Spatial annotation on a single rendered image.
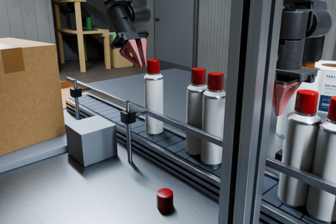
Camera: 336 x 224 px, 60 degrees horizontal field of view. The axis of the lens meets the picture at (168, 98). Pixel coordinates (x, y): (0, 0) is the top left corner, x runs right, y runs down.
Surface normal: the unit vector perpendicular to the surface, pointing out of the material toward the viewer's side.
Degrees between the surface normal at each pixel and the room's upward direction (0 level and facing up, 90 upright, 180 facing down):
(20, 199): 0
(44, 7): 90
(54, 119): 90
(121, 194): 0
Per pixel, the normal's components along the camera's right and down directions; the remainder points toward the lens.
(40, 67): 0.76, 0.19
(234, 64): -0.75, 0.19
